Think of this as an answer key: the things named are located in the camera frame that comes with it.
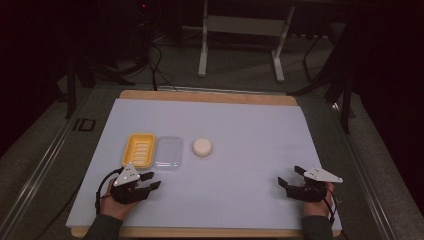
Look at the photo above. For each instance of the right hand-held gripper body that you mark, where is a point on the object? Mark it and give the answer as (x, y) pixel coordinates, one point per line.
(311, 191)

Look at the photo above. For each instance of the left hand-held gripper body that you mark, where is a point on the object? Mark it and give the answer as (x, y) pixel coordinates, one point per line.
(128, 191)

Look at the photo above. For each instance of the person's right hand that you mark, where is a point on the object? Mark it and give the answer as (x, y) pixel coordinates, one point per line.
(316, 207)

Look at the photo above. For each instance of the person's left hand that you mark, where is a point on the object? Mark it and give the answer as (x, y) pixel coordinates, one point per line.
(115, 207)

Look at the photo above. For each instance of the yellow soap dish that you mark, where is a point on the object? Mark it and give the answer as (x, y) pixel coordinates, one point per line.
(139, 150)

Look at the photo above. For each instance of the clear plastic lid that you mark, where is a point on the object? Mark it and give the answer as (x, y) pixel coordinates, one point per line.
(168, 153)

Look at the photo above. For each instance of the round white soap bar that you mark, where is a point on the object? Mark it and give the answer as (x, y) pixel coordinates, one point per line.
(202, 147)

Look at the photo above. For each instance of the white table mat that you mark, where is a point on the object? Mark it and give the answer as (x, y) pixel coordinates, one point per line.
(233, 133)

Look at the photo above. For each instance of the black metal stand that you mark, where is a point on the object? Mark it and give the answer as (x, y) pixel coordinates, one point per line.
(345, 96)

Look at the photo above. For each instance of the white work board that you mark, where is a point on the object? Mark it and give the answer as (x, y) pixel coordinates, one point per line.
(206, 96)

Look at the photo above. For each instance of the white metal stand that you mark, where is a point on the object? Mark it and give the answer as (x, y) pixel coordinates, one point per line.
(245, 26)

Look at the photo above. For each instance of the dark device with red light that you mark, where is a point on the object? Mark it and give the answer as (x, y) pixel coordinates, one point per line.
(144, 10)

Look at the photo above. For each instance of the metal floor rail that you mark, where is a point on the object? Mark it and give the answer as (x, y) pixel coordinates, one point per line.
(36, 173)
(365, 173)

